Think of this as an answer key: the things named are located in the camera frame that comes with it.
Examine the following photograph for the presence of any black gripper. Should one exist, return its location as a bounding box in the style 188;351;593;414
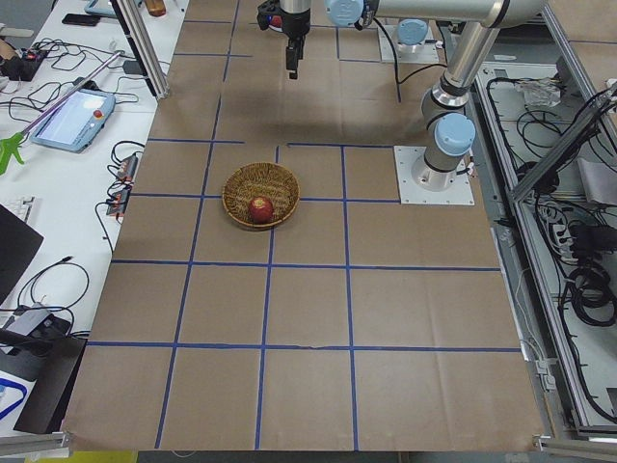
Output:
282;10;309;80

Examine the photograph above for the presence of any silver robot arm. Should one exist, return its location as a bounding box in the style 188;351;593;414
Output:
324;0;546;192

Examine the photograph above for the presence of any woven wicker basket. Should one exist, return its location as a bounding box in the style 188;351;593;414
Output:
222;162;300;231

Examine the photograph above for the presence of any dark red apple in basket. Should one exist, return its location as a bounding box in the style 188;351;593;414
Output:
248;196;274;225

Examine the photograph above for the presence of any black smartphone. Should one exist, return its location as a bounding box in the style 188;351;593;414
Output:
62;14;100;27

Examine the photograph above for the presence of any teach pendant tablet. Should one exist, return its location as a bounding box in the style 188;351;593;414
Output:
31;90;117;152

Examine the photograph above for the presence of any green reacher grabber tool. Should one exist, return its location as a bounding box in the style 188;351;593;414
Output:
0;51;123;175

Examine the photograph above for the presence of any white keyboard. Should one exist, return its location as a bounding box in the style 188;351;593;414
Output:
1;196;38;224

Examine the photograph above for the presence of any black laptop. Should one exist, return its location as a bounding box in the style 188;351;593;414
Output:
0;205;43;303

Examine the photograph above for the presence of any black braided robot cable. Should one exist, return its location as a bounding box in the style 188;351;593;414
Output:
373;16;404;105

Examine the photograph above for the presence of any aluminium frame post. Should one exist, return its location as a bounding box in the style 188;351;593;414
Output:
111;0;170;100

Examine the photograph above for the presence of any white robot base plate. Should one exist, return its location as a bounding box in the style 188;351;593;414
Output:
393;146;475;206

